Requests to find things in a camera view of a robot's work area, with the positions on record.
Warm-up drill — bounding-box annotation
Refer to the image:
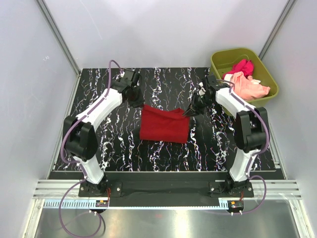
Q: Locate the aluminium corner post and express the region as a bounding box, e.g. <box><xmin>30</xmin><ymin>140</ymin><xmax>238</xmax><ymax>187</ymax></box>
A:
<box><xmin>259</xmin><ymin>0</ymin><xmax>297</xmax><ymax>60</ymax></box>
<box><xmin>35</xmin><ymin>0</ymin><xmax>81</xmax><ymax>77</ymax></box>

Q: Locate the olive green plastic bin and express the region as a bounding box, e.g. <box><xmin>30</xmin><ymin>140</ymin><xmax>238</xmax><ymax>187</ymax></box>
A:
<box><xmin>210</xmin><ymin>48</ymin><xmax>279</xmax><ymax>107</ymax></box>

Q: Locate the magenta t-shirt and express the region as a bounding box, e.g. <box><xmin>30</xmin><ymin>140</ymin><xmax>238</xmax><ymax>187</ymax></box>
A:
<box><xmin>231</xmin><ymin>59</ymin><xmax>254</xmax><ymax>77</ymax></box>

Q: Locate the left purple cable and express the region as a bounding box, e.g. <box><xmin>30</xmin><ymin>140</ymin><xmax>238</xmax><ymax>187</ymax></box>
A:
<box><xmin>60</xmin><ymin>59</ymin><xmax>124</xmax><ymax>166</ymax></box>

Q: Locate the right aluminium corner post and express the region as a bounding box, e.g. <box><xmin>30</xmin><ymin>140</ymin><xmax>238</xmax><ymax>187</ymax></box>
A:
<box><xmin>259</xmin><ymin>0</ymin><xmax>297</xmax><ymax>60</ymax></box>

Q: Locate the white slotted cable duct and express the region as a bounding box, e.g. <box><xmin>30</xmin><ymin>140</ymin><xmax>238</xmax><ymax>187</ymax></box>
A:
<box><xmin>44</xmin><ymin>198</ymin><xmax>245</xmax><ymax>210</ymax></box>

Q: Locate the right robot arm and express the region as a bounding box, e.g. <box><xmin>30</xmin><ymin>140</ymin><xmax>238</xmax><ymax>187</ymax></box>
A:
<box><xmin>183</xmin><ymin>74</ymin><xmax>270</xmax><ymax>197</ymax></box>

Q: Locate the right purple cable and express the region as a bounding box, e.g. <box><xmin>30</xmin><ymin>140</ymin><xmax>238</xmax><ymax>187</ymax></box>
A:
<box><xmin>216</xmin><ymin>78</ymin><xmax>269</xmax><ymax>154</ymax></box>

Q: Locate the pink peach t-shirt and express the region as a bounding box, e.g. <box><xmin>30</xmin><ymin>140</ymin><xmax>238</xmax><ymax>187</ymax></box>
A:
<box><xmin>224</xmin><ymin>71</ymin><xmax>270</xmax><ymax>101</ymax></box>

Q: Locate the left aluminium corner post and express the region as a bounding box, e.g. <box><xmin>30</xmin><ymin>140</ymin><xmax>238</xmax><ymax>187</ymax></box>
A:
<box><xmin>35</xmin><ymin>0</ymin><xmax>81</xmax><ymax>77</ymax></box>

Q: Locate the red t-shirt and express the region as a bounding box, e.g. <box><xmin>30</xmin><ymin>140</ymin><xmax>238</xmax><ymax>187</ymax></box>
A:
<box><xmin>140</xmin><ymin>105</ymin><xmax>190</xmax><ymax>144</ymax></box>

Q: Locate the purple cable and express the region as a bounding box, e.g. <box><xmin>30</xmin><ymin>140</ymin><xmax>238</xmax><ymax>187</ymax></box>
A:
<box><xmin>216</xmin><ymin>78</ymin><xmax>269</xmax><ymax>154</ymax></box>
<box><xmin>60</xmin><ymin>59</ymin><xmax>124</xmax><ymax>166</ymax></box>

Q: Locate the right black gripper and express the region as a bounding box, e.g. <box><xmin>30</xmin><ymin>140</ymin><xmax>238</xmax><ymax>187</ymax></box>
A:
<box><xmin>183</xmin><ymin>92</ymin><xmax>214</xmax><ymax>118</ymax></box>

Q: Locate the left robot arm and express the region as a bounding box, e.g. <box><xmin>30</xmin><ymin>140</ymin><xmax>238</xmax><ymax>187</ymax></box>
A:
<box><xmin>60</xmin><ymin>69</ymin><xmax>144</xmax><ymax>196</ymax></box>

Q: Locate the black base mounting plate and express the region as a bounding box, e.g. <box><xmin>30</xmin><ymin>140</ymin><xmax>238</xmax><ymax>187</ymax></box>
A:
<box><xmin>79</xmin><ymin>172</ymin><xmax>254</xmax><ymax>198</ymax></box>

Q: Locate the black marble pattern mat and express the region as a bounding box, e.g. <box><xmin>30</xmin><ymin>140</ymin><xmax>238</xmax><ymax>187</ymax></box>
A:
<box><xmin>51</xmin><ymin>67</ymin><xmax>277</xmax><ymax>172</ymax></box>

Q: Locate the aluminium frame rail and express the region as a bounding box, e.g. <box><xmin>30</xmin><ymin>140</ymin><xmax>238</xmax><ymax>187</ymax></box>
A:
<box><xmin>34</xmin><ymin>179</ymin><xmax>301</xmax><ymax>200</ymax></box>

